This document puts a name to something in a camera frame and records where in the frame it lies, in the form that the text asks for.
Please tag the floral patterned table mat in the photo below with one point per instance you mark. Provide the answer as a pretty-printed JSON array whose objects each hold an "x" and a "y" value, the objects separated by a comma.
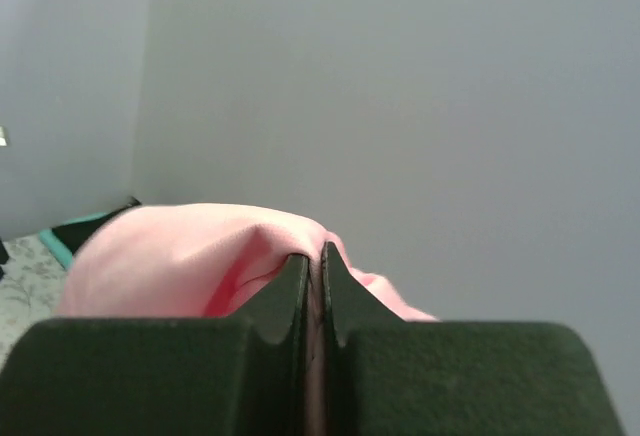
[{"x": 30, "y": 289}]

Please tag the pink t shirt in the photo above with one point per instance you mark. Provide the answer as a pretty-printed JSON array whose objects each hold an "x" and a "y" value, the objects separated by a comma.
[{"x": 187, "y": 261}]

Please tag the folded teal t shirt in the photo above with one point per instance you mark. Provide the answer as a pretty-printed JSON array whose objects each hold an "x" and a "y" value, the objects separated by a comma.
[{"x": 61, "y": 255}]

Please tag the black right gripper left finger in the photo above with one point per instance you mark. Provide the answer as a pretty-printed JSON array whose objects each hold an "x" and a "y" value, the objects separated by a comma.
[{"x": 238, "y": 375}]

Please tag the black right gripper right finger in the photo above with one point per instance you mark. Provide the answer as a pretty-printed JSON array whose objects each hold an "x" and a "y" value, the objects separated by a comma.
[{"x": 388, "y": 376}]

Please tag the folded black t shirt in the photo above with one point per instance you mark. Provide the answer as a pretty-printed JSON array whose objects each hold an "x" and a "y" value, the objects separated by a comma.
[{"x": 74, "y": 234}]

